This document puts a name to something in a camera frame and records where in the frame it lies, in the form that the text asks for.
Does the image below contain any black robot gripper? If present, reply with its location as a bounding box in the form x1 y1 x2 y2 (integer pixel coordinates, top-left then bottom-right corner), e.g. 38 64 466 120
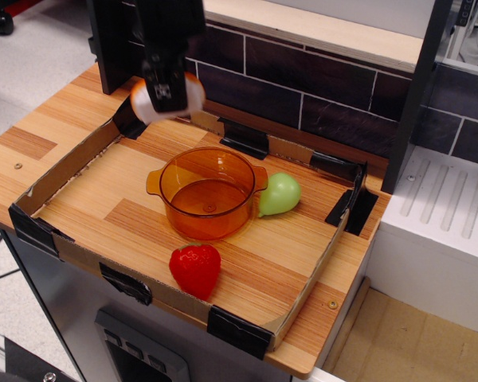
135 0 206 112

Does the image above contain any transparent orange plastic pot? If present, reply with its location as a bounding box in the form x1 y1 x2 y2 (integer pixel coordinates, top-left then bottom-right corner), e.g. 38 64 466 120
146 147 268 241

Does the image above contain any cardboard fence with black tape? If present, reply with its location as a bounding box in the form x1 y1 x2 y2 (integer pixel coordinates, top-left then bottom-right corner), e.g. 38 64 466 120
9 102 379 358

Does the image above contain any green toy pear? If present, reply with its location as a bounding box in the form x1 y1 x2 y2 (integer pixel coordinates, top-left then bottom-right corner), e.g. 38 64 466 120
258 173 302 217

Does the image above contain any red toy strawberry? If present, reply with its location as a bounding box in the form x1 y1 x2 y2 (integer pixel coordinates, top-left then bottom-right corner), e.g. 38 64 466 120
169 244 221 301

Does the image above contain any grey toy oven panel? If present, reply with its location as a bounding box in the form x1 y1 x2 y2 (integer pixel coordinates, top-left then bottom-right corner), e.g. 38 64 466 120
95 310 190 381

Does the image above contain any white toy sink drainboard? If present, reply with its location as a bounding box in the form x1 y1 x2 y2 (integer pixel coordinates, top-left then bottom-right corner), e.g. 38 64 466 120
366 146 478 332

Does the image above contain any dark grey vertical post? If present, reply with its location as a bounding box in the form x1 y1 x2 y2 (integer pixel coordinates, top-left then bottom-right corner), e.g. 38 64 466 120
382 1 453 194

